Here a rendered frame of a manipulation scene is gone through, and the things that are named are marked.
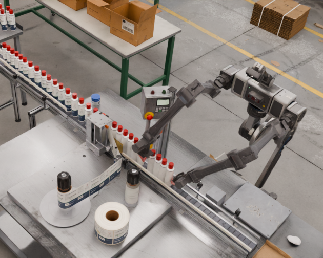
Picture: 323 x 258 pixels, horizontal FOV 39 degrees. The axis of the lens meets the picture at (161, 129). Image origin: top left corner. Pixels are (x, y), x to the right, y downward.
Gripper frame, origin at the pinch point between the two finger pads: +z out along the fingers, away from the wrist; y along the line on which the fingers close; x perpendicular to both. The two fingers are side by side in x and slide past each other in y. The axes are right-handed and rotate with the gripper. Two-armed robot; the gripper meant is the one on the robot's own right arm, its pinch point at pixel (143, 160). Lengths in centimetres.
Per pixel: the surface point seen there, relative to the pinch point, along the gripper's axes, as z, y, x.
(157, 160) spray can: -3.1, 8.1, 4.2
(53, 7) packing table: 22, -231, 105
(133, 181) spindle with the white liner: -11.0, 14.4, -24.9
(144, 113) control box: -32.1, -8.0, 5.2
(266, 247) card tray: 19, 90, 17
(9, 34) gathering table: 12, -200, 33
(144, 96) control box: -44.1, -10.2, 6.1
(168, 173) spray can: 0.4, 18.4, 3.7
